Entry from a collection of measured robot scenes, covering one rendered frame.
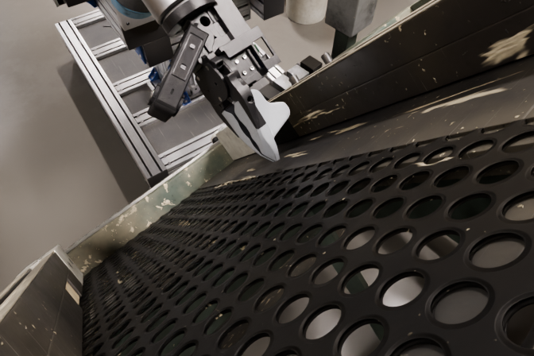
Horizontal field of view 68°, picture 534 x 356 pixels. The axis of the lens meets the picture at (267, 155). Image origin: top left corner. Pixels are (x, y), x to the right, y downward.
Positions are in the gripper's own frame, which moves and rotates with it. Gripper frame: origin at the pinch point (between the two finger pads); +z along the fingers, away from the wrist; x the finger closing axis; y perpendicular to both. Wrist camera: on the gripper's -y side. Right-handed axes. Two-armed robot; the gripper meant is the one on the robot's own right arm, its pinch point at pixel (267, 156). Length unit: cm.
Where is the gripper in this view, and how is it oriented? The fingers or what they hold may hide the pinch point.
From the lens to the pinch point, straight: 50.1
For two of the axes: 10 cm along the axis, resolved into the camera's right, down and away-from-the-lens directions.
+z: 5.6, 8.2, 1.4
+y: 7.2, -5.6, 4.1
